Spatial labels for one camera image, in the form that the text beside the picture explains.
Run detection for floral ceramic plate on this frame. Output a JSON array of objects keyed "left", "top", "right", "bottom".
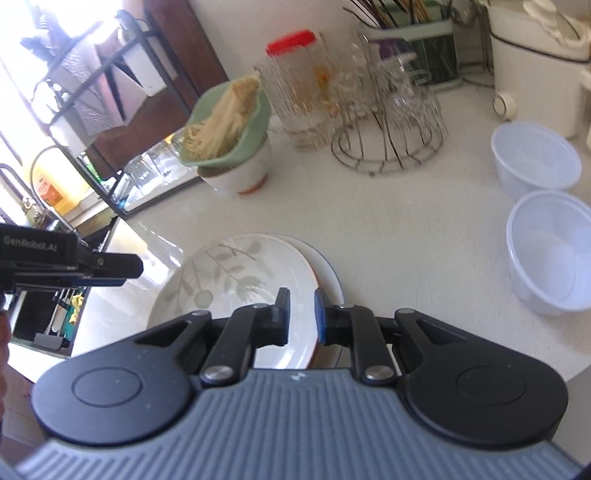
[{"left": 146, "top": 233, "right": 318, "bottom": 369}]

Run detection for translucent plastic bowl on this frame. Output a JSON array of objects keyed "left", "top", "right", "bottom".
[
  {"left": 491, "top": 121, "right": 582, "bottom": 201},
  {"left": 506, "top": 191, "right": 590, "bottom": 316}
]

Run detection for person left hand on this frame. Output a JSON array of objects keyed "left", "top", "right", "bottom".
[{"left": 0, "top": 311, "right": 12, "bottom": 350}]

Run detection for yellow cloth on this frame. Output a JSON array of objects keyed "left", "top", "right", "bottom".
[{"left": 68, "top": 294, "right": 84, "bottom": 325}]

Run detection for blue rim white plate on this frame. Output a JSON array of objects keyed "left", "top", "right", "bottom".
[{"left": 280, "top": 235, "right": 345, "bottom": 369}]

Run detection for yellow detergent bottle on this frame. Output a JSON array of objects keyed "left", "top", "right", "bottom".
[{"left": 29, "top": 146, "right": 91, "bottom": 216}]

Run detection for clear upturned glass left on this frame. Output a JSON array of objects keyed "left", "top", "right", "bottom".
[{"left": 124, "top": 153, "right": 162, "bottom": 197}]

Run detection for clear upturned glass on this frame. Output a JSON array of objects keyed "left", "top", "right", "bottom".
[
  {"left": 124, "top": 153, "right": 162, "bottom": 197},
  {"left": 148, "top": 140, "right": 192, "bottom": 184}
]

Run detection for clear upturned glass middle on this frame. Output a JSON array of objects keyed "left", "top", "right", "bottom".
[{"left": 148, "top": 140, "right": 192, "bottom": 184}]

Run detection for white ceramic bowl orange base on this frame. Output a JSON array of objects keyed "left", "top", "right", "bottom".
[{"left": 197, "top": 138, "right": 271, "bottom": 195}]

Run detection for enoki mushroom bundle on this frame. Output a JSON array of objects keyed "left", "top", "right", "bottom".
[{"left": 183, "top": 74, "right": 259, "bottom": 161}]

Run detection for black metal dish rack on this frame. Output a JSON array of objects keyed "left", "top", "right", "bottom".
[{"left": 1, "top": 1, "right": 197, "bottom": 217}]

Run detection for green colander basket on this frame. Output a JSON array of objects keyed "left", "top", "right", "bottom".
[{"left": 179, "top": 74, "right": 271, "bottom": 169}]

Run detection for red lid glass jar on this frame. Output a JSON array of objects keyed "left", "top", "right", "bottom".
[{"left": 256, "top": 29, "right": 338, "bottom": 151}]

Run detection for green chopstick holder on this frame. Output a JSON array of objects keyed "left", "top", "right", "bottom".
[{"left": 342, "top": 1, "right": 462, "bottom": 90}]

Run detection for white electric cooking pot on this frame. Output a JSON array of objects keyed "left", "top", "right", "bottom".
[{"left": 482, "top": 1, "right": 590, "bottom": 139}]

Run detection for wire glass holder rack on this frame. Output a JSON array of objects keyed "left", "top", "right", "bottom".
[{"left": 329, "top": 33, "right": 448, "bottom": 177}]

